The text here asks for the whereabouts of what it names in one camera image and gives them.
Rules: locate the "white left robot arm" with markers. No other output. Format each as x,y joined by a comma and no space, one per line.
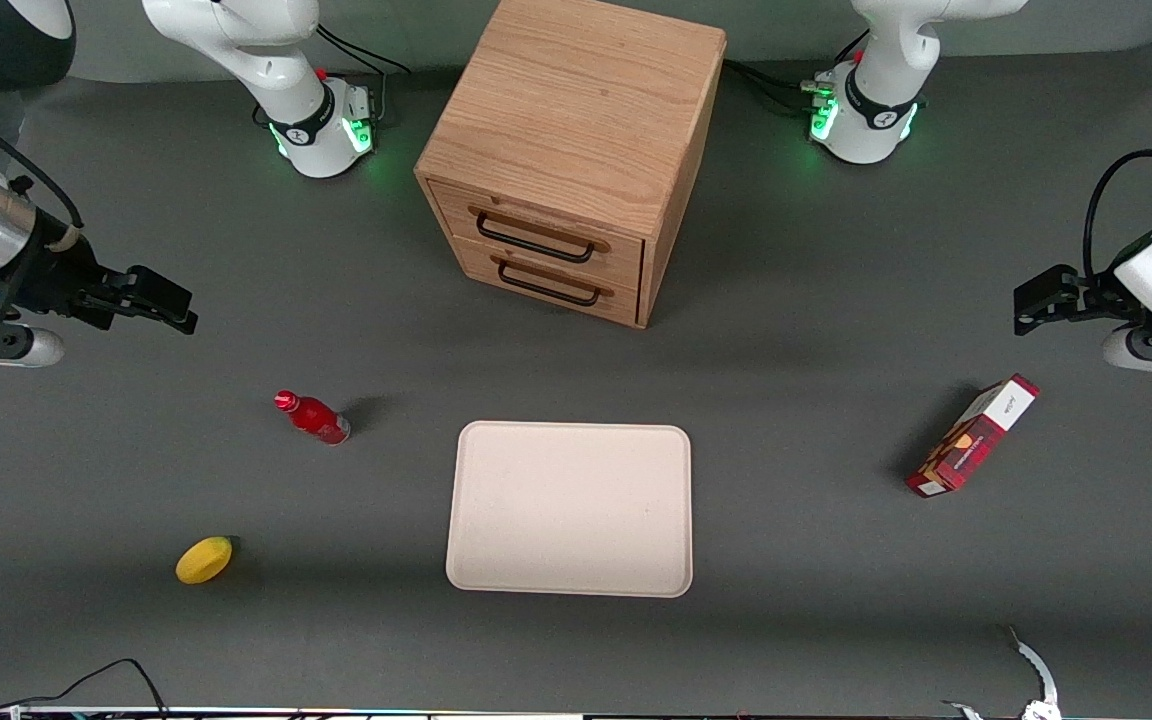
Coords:
881,60

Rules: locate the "wooden two-drawer cabinet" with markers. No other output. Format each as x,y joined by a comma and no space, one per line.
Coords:
576,100

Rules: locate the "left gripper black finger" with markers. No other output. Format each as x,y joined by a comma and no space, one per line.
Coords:
1091,298
1041,300

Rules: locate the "white serrated plastic strip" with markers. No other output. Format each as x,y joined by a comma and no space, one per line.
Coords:
1036,665

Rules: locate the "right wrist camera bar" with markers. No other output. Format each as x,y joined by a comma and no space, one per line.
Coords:
16,347

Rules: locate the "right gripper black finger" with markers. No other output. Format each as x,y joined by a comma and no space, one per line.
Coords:
101,305
161,295

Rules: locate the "beige rectangular tray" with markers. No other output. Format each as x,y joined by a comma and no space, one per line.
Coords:
571,510

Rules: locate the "wide wooden drawer front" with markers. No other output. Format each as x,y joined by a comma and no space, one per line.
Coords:
451,212

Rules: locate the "red plaid shortbread box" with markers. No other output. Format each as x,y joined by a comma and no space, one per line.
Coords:
966,445

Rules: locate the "narrow wooden drawer front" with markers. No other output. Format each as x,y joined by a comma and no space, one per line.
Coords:
481,262

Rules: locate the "yellow lemon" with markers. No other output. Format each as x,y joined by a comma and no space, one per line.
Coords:
204,560

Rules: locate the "red coke bottle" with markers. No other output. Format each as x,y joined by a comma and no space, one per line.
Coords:
316,418

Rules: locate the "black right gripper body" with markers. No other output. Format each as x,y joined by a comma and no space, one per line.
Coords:
54,281

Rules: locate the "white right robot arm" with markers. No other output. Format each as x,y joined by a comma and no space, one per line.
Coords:
266,60

